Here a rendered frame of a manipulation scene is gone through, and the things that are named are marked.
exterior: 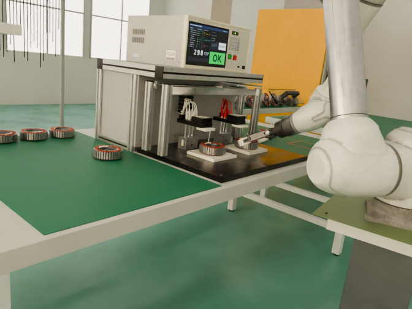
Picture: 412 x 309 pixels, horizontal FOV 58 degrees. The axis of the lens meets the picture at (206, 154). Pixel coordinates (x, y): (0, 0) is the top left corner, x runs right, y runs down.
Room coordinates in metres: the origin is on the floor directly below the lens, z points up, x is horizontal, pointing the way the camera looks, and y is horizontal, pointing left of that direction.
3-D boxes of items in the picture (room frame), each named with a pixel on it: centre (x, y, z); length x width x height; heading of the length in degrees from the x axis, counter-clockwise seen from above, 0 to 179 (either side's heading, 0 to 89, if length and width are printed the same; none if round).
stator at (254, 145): (1.70, -0.18, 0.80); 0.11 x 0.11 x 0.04
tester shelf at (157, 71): (1.82, 0.14, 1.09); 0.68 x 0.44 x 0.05; 140
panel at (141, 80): (1.78, 0.09, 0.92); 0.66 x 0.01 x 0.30; 140
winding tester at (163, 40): (1.83, 0.13, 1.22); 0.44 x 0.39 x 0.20; 140
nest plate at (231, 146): (1.70, -0.18, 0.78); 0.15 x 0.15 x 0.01; 50
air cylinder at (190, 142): (1.61, 0.08, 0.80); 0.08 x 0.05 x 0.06; 140
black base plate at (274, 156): (1.62, -0.09, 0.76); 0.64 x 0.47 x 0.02; 140
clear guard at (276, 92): (1.77, -0.23, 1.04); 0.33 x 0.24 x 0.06; 50
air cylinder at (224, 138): (1.80, -0.07, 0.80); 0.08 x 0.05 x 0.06; 140
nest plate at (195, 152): (1.52, -0.03, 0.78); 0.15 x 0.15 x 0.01; 50
